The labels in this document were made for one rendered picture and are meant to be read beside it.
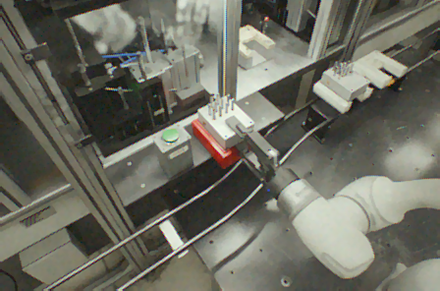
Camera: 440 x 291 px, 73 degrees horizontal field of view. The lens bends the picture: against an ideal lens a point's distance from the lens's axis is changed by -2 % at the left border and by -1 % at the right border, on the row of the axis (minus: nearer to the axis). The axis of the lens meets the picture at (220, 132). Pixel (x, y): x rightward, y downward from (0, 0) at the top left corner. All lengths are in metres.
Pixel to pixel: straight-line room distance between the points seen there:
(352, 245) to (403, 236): 0.49
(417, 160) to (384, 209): 0.62
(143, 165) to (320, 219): 0.47
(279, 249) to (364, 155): 0.50
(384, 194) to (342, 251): 0.16
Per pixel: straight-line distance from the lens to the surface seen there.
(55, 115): 0.72
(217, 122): 0.78
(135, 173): 0.84
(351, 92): 1.08
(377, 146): 1.30
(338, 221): 0.66
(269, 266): 0.96
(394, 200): 0.73
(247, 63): 1.09
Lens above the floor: 1.59
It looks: 50 degrees down
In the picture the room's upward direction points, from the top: straight up
